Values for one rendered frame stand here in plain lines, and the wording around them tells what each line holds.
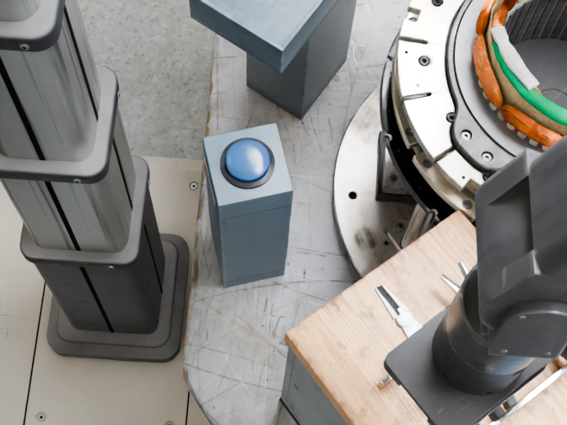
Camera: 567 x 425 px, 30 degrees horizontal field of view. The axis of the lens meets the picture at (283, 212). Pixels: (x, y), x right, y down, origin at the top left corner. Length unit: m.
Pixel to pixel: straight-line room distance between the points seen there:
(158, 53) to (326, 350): 1.40
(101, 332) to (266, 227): 0.70
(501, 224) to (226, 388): 0.69
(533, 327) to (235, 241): 0.57
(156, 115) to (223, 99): 0.87
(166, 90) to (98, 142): 1.07
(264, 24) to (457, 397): 0.50
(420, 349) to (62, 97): 0.45
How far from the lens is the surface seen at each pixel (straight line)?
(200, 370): 1.17
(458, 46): 0.96
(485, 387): 0.65
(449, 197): 0.94
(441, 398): 0.67
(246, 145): 0.96
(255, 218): 1.00
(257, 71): 1.24
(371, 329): 0.89
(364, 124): 1.25
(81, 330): 1.69
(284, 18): 1.05
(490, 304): 0.51
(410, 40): 0.97
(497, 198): 0.52
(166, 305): 1.69
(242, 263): 1.12
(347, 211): 1.20
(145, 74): 2.19
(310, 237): 1.21
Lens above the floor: 1.92
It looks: 69 degrees down
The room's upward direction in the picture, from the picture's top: 5 degrees clockwise
